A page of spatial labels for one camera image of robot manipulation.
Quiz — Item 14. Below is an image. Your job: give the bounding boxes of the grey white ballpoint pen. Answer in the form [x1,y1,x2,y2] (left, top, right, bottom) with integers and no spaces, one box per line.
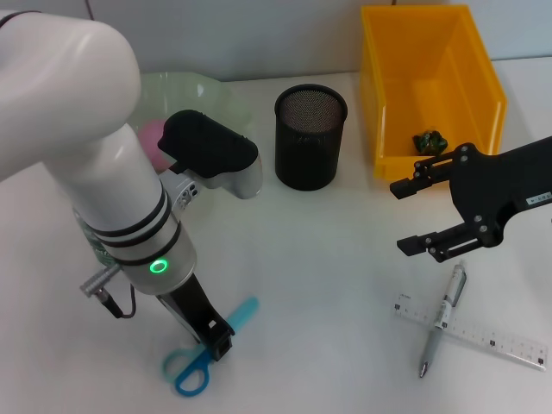
[417,259,469,380]

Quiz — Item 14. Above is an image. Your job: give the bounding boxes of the pink toy peach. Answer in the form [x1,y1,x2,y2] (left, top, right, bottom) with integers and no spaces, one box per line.
[137,120,172,172]

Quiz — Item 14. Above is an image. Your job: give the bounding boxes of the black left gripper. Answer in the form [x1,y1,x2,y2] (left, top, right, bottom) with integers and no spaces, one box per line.
[155,273,236,363]

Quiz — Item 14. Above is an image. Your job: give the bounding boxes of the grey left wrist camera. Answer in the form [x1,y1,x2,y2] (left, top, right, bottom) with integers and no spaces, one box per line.
[157,110,264,200]

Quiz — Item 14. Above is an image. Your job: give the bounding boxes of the green glass fruit plate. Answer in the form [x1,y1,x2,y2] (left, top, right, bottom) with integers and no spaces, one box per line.
[137,71,255,204]

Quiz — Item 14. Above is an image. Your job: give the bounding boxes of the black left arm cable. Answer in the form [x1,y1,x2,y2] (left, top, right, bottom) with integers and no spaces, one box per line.
[79,263,137,320]

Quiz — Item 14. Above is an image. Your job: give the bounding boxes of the blue capped scissors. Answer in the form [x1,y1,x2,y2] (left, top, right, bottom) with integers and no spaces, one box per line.
[162,296,260,397]

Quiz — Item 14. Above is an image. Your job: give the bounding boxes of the clear green-label plastic bottle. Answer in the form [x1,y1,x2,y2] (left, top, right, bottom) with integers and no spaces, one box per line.
[71,206,126,268]

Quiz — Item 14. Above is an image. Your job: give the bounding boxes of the green plastic wad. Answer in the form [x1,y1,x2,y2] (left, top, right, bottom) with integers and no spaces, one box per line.
[411,128,449,155]

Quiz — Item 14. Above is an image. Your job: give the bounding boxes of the black mesh pen holder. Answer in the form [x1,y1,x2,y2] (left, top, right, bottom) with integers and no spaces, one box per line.
[273,84,348,191]

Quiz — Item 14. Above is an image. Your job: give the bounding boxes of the yellow plastic bin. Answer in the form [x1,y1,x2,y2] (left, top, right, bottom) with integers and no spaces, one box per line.
[360,3,509,181]

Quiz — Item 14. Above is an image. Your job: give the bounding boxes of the clear plastic ruler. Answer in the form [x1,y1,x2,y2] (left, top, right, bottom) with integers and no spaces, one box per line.
[391,292,549,373]

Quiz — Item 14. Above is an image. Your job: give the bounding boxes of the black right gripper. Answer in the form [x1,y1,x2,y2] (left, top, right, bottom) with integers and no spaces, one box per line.
[389,135,552,264]

